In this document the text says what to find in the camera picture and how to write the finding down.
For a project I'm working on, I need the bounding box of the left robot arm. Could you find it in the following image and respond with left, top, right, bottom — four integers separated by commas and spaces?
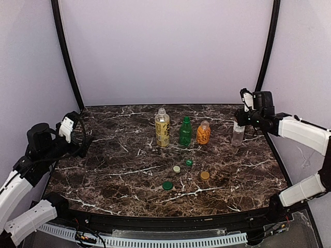
1, 111, 93, 247

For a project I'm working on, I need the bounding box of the yellow tea bottle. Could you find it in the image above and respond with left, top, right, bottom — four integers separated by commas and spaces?
155, 107, 170, 147

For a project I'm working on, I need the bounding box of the left black frame post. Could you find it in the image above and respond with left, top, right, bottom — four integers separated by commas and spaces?
51, 0, 85, 111

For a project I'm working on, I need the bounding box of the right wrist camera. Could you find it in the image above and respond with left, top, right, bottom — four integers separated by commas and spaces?
240, 88, 254, 112

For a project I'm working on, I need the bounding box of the green plastic bottle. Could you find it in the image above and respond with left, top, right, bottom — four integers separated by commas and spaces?
179, 116, 192, 147

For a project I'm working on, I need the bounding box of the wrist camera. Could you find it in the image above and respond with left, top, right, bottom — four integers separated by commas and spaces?
240, 88, 254, 112
58, 116, 75, 144

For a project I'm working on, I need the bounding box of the pale green bottle cap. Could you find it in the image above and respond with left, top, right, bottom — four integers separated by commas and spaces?
173, 166, 180, 173

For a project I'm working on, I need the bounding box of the white slotted cable duct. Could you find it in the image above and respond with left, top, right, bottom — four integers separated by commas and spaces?
38, 223, 248, 247

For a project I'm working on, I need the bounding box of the gold coffee bottle cap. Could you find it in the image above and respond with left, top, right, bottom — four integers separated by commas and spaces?
200, 171, 210, 180

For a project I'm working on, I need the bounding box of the right black frame post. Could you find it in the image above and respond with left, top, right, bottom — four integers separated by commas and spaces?
254, 0, 281, 91

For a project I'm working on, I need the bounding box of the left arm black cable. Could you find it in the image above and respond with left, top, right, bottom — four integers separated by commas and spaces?
25, 117, 87, 166

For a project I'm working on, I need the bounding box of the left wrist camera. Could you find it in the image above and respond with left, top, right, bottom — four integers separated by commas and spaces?
58, 116, 75, 144

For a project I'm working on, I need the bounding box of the orange juice bottle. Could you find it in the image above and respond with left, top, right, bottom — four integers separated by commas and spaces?
197, 120, 211, 145

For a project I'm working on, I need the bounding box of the black frame post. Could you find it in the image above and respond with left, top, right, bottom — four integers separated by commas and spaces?
51, 0, 85, 111
254, 0, 281, 91

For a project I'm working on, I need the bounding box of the black front rail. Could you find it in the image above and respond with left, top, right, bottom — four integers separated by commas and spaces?
59, 208, 293, 235

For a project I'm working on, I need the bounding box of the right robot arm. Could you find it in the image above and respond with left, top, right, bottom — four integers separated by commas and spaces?
235, 88, 330, 220

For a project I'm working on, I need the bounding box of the dark green juice cap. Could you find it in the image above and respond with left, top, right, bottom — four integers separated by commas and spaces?
162, 181, 173, 191

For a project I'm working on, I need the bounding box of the brown coffee bottle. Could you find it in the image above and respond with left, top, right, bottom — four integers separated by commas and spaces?
232, 121, 245, 147

